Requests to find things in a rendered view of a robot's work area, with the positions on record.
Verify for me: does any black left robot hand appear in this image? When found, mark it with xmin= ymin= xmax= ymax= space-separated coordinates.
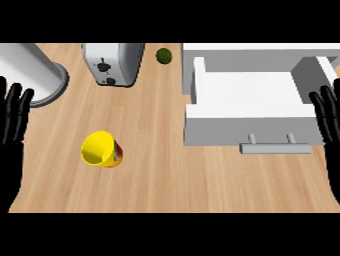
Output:
xmin=0 ymin=75 xmax=36 ymax=214

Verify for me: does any white open drawer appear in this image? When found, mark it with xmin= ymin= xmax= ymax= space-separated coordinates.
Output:
xmin=183 ymin=56 xmax=340 ymax=147

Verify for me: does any yellow cup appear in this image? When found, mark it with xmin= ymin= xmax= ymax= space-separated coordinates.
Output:
xmin=80 ymin=130 xmax=124 ymax=169

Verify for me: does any white cabinet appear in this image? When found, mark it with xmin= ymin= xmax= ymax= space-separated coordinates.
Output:
xmin=180 ymin=43 xmax=340 ymax=96

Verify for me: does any green avocado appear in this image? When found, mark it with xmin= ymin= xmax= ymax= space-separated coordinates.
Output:
xmin=155 ymin=47 xmax=173 ymax=65

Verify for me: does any silver toaster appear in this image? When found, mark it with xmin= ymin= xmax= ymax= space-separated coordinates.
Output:
xmin=81 ymin=43 xmax=146 ymax=88

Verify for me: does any grey drawer handle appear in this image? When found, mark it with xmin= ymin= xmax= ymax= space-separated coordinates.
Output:
xmin=239 ymin=133 xmax=312 ymax=155

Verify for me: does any white cylindrical appliance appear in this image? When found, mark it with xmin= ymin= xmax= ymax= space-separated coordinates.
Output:
xmin=0 ymin=43 xmax=71 ymax=108

